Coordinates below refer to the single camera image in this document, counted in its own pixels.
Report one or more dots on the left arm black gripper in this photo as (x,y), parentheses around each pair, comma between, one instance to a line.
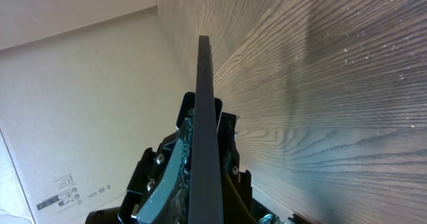
(159,187)

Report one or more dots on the cardboard back board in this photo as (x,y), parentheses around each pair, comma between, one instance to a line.
(86,87)

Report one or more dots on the blue Samsung Galaxy smartphone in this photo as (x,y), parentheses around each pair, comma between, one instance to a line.
(205,197)

